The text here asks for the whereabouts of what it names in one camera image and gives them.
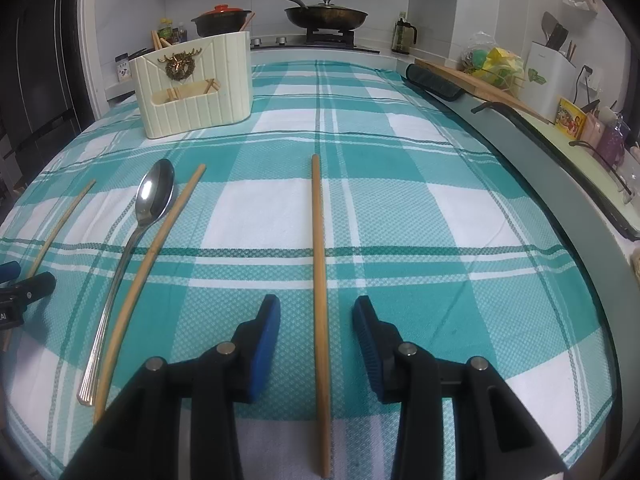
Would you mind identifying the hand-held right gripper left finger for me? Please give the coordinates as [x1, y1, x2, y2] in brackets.
[60, 294, 282, 480]

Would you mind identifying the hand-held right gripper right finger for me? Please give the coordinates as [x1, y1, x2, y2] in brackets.
[352, 296, 566, 480]

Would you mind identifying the large silver spoon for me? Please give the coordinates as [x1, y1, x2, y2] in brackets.
[76, 158, 176, 406]

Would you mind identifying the cream ribbed utensil holder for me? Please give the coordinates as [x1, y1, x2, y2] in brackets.
[129, 31, 252, 140]

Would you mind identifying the teal plaid tablecloth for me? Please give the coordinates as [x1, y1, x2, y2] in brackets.
[0, 59, 618, 480]

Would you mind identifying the dark refrigerator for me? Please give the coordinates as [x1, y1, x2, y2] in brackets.
[0, 0, 83, 191]

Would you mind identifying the black padded cloth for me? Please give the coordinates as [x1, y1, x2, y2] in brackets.
[405, 63, 466, 103]

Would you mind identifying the wooden cutting board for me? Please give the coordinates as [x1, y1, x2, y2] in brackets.
[415, 57, 551, 123]

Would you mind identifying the colourful printed box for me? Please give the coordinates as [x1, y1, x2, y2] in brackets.
[555, 97, 588, 140]

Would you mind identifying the clear plastic bag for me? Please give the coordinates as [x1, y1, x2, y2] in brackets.
[460, 31, 526, 96]

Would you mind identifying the dark glass pitcher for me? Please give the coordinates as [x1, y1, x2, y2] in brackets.
[391, 11, 418, 54]

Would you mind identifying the gas stove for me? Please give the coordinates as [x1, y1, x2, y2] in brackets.
[250, 29, 381, 55]

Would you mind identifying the purple bottle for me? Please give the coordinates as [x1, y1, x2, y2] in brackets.
[597, 115, 628, 168]

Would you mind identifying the black clay pot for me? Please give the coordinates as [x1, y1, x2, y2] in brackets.
[191, 9, 253, 38]

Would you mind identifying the white knife block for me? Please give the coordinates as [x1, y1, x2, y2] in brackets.
[522, 41, 578, 123]

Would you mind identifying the black wok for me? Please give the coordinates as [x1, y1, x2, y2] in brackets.
[271, 0, 369, 31]

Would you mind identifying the glass wok lid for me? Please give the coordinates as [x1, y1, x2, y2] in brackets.
[292, 0, 361, 13]

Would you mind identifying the grey spatula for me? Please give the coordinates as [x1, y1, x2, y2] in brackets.
[541, 11, 558, 48]

